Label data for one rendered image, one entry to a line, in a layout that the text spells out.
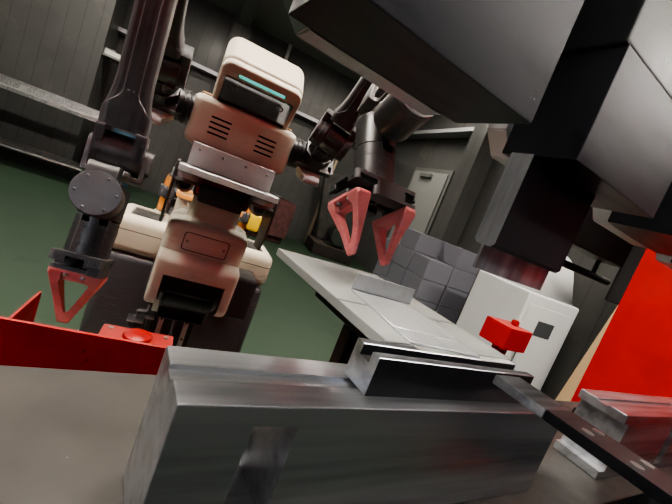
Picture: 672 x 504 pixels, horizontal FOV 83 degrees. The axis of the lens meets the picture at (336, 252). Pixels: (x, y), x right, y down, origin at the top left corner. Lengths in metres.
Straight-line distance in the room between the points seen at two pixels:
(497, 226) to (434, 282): 4.24
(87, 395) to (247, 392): 0.17
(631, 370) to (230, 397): 1.09
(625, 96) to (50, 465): 0.45
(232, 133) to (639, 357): 1.16
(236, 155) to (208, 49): 6.87
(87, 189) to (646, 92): 0.56
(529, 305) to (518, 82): 3.34
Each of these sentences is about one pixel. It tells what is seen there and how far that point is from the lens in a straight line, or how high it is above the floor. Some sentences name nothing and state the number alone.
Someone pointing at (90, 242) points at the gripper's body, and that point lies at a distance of 0.63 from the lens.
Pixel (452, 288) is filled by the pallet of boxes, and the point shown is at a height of 0.61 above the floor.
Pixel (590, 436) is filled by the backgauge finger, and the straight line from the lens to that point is 0.33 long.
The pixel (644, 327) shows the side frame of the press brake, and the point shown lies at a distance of 1.21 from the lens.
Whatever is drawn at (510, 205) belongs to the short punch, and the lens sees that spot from 0.32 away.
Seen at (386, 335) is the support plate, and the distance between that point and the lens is 0.33.
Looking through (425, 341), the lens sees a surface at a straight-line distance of 0.36.
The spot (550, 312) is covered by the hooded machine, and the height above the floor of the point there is 0.85.
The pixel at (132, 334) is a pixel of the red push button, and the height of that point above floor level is 0.81.
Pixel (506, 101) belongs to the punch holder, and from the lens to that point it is 0.25.
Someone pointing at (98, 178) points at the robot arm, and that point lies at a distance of 0.56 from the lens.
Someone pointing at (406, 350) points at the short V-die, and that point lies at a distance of 0.32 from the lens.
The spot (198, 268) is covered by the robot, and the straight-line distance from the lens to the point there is 1.09.
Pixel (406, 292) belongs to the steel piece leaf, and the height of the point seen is 1.02.
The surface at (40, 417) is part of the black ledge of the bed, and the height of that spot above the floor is 0.87.
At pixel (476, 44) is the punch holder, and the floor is 1.19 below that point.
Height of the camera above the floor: 1.09
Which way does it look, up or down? 7 degrees down
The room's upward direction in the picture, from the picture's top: 21 degrees clockwise
